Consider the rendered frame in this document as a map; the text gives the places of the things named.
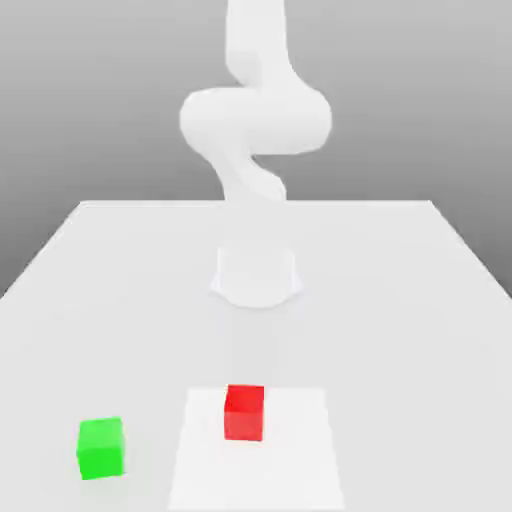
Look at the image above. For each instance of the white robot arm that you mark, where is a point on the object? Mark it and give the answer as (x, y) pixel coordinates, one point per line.
(256, 120)

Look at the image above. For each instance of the small red cube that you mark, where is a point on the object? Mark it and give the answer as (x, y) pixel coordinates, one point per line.
(244, 414)

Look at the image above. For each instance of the small green cube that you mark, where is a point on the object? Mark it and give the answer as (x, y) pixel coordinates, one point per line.
(100, 448)

